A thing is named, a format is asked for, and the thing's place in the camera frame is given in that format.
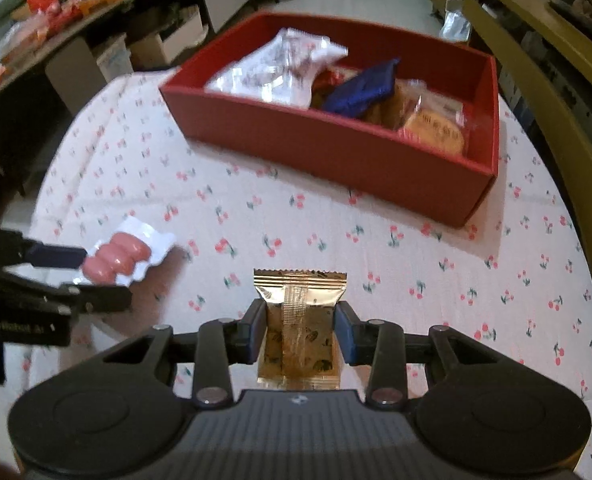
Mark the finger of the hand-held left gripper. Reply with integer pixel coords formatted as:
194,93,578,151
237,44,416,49
0,270,132,313
6,232,90,270

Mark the gold foil snack packet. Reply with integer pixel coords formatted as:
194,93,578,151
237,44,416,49
253,269,348,391

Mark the small clear snack packet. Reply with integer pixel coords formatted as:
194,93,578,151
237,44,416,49
313,67,347,108

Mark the dark side table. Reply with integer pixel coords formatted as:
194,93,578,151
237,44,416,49
0,0,257,191

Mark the blue foil packet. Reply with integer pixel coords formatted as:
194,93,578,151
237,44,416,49
321,58,401,116

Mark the round cake clear packet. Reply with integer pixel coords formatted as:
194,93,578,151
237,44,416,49
398,80,469,157

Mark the white snack packet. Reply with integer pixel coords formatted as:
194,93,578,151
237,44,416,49
206,27,349,108

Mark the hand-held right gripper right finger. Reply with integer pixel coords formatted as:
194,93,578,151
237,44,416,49
335,302,504,408

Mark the red cardboard box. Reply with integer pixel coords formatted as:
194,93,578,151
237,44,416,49
158,12,501,228

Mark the low wooden board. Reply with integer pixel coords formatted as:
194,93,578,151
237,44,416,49
463,0,592,278

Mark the silver foil bag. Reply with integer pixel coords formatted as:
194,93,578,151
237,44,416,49
441,0,472,43

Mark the cherry print tablecloth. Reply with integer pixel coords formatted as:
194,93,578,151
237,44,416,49
28,67,592,411

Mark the pink sausage packet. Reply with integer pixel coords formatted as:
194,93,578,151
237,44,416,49
78,217,177,286

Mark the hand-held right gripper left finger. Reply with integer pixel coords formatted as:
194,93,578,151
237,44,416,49
103,300,267,407

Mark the white storage box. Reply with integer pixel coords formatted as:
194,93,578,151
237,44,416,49
128,5,209,66

